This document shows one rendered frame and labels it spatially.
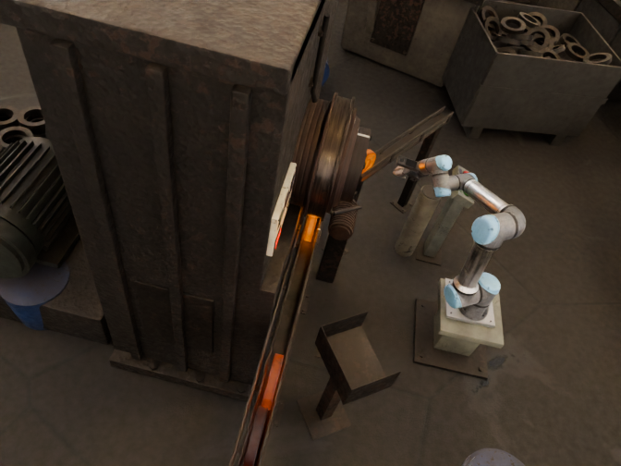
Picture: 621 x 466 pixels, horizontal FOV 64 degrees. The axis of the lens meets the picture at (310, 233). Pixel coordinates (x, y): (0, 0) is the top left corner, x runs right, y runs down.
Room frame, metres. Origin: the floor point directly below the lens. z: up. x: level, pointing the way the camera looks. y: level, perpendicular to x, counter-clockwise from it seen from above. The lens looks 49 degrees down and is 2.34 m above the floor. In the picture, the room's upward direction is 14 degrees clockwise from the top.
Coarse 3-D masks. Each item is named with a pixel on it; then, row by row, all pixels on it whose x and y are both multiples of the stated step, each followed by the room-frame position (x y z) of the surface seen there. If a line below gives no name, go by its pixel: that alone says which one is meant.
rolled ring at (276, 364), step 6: (276, 354) 0.78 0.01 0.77; (276, 360) 0.75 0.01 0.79; (282, 360) 0.76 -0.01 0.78; (276, 366) 0.73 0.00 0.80; (270, 372) 0.70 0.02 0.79; (276, 372) 0.71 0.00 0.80; (270, 378) 0.68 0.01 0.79; (276, 378) 0.69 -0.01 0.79; (270, 384) 0.67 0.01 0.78; (276, 384) 0.67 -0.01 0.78; (270, 390) 0.65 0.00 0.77; (264, 396) 0.64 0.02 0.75; (270, 396) 0.64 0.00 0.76; (264, 402) 0.63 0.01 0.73; (270, 402) 0.63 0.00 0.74; (270, 408) 0.62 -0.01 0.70
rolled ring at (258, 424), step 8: (264, 408) 0.60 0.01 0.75; (256, 416) 0.56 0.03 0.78; (264, 416) 0.57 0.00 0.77; (256, 424) 0.53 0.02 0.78; (256, 432) 0.51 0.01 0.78; (256, 440) 0.49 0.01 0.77; (248, 448) 0.47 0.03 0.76; (256, 448) 0.47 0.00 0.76; (248, 456) 0.45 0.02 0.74; (248, 464) 0.44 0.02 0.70
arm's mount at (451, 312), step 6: (450, 282) 1.65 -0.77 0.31; (450, 306) 1.49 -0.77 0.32; (492, 306) 1.55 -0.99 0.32; (450, 312) 1.45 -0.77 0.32; (456, 312) 1.46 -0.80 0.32; (492, 312) 1.51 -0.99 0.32; (450, 318) 1.43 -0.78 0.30; (456, 318) 1.43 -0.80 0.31; (462, 318) 1.43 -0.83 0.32; (468, 318) 1.44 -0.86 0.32; (486, 318) 1.46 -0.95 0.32; (492, 318) 1.47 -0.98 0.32; (474, 324) 1.43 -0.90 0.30; (480, 324) 1.43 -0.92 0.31; (486, 324) 1.43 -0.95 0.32; (492, 324) 1.44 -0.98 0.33
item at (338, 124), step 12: (336, 96) 1.52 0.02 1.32; (336, 108) 1.42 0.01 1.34; (348, 108) 1.44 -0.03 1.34; (336, 120) 1.37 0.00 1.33; (348, 120) 1.37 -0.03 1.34; (336, 132) 1.33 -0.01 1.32; (324, 144) 1.29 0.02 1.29; (336, 144) 1.30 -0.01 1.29; (324, 156) 1.26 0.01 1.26; (336, 156) 1.27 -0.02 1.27; (324, 168) 1.24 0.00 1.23; (336, 168) 1.24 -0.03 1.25; (324, 180) 1.22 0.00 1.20; (312, 192) 1.21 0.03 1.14; (324, 192) 1.21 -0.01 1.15; (312, 204) 1.21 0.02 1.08; (324, 204) 1.20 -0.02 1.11
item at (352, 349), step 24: (336, 336) 1.00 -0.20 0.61; (360, 336) 1.03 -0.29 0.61; (336, 360) 0.84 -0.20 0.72; (360, 360) 0.93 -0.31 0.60; (336, 384) 0.80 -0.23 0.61; (360, 384) 0.84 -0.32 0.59; (384, 384) 0.83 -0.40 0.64; (312, 408) 0.94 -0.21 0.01; (336, 408) 0.97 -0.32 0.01; (312, 432) 0.83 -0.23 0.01
